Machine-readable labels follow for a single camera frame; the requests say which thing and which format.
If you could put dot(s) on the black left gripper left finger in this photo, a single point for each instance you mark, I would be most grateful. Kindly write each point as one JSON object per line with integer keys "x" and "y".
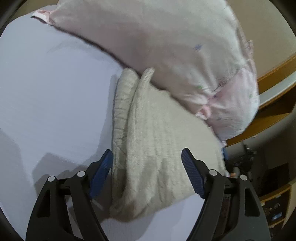
{"x": 49, "y": 219}

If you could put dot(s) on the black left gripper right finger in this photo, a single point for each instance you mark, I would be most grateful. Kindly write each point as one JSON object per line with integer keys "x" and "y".
{"x": 231, "y": 208}

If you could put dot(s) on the beige cable knit sweater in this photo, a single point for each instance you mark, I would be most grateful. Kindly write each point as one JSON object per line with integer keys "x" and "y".
{"x": 150, "y": 130}

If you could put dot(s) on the wooden side shelf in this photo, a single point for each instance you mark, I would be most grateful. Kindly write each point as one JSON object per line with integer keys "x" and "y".
{"x": 276, "y": 204}

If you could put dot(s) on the pink floral pillow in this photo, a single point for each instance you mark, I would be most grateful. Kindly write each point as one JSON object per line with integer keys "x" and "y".
{"x": 197, "y": 49}

